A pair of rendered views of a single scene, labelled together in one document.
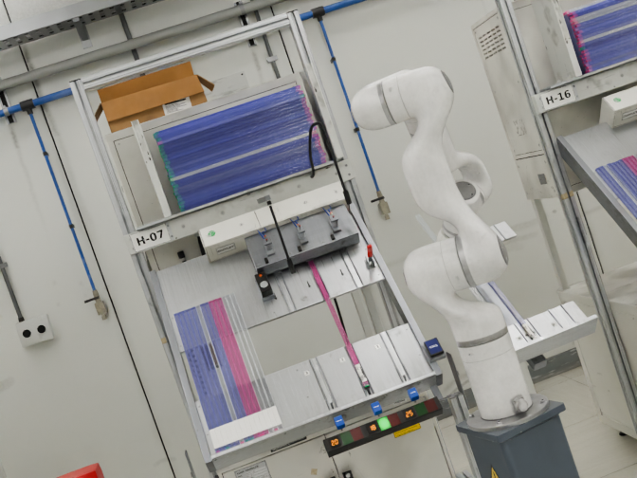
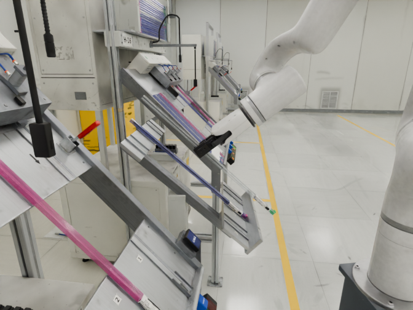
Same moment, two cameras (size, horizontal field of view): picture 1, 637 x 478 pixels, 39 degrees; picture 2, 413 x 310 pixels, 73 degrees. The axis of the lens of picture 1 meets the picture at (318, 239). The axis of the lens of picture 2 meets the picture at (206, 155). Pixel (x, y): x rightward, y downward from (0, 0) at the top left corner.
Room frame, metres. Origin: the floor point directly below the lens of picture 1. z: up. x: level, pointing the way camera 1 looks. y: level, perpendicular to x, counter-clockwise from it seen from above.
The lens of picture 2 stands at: (2.31, 0.38, 1.22)
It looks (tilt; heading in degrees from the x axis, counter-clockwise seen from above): 18 degrees down; 285
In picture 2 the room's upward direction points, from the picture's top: straight up
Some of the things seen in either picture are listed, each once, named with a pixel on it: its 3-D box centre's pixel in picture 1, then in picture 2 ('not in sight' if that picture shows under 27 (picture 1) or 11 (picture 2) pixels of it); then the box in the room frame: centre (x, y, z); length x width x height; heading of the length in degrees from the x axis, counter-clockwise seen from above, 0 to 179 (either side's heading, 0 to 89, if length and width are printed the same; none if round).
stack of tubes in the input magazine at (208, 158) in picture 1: (240, 148); not in sight; (2.96, 0.15, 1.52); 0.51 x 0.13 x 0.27; 97
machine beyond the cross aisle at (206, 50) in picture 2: not in sight; (204, 81); (3.70, -4.74, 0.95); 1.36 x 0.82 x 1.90; 7
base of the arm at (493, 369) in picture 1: (495, 376); (402, 254); (2.00, -0.28, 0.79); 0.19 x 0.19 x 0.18
